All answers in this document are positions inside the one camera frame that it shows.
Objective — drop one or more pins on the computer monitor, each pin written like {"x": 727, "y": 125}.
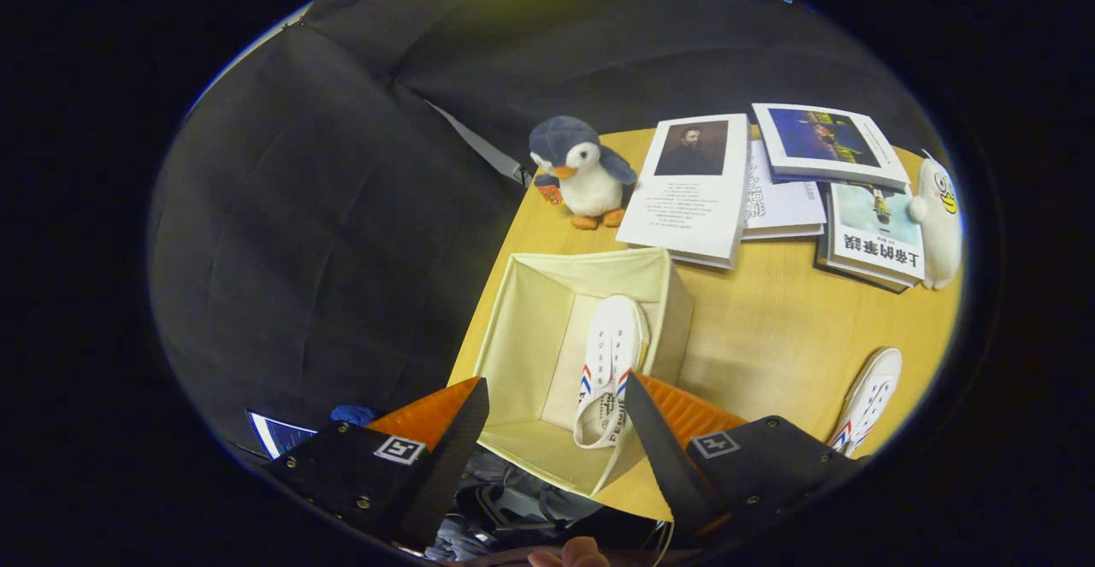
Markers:
{"x": 278, "y": 434}

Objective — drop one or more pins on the book with blue night cover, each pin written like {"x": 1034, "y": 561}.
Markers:
{"x": 825, "y": 144}

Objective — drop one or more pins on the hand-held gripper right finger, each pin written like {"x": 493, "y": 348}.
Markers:
{"x": 663, "y": 464}

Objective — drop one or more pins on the blue penguin plush toy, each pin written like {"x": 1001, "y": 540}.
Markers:
{"x": 586, "y": 174}

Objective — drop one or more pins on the plain white book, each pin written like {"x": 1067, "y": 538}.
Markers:
{"x": 783, "y": 199}

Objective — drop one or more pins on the blue rounded object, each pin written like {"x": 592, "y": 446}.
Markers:
{"x": 352, "y": 415}

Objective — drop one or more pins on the white book with portrait cover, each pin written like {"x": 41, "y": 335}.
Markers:
{"x": 689, "y": 191}

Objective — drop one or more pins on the cream fabric storage box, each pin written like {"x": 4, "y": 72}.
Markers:
{"x": 522, "y": 336}

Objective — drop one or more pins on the white canvas shoe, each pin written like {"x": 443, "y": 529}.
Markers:
{"x": 868, "y": 400}
{"x": 612, "y": 353}

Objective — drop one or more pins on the white duck plush toy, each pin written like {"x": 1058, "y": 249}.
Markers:
{"x": 941, "y": 225}

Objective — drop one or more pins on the black backdrop cloth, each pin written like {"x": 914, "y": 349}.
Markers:
{"x": 325, "y": 208}

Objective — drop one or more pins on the book with pale green cover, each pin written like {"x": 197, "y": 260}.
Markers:
{"x": 873, "y": 233}

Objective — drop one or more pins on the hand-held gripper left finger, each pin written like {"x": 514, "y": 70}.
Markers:
{"x": 453, "y": 464}

